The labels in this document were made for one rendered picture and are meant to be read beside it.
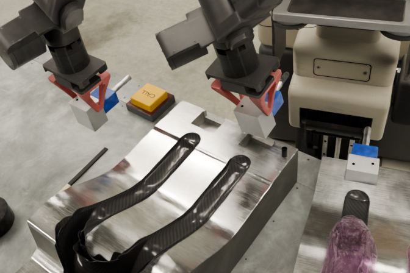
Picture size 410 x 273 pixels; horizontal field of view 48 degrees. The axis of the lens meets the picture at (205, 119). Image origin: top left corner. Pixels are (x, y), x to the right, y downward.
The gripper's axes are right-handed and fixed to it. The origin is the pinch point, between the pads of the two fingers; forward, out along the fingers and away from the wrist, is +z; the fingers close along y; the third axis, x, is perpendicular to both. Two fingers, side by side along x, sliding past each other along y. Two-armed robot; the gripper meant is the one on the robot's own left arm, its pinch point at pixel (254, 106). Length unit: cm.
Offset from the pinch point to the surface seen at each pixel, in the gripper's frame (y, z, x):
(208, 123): -13.5, 9.1, -0.4
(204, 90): -103, 95, 71
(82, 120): -29.1, -1.6, -15.2
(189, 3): -164, 96, 135
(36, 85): -64, 7, -7
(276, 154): 3.5, 8.5, -2.4
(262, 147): -1.2, 10.8, -0.7
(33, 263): -18.2, 2.8, -39.3
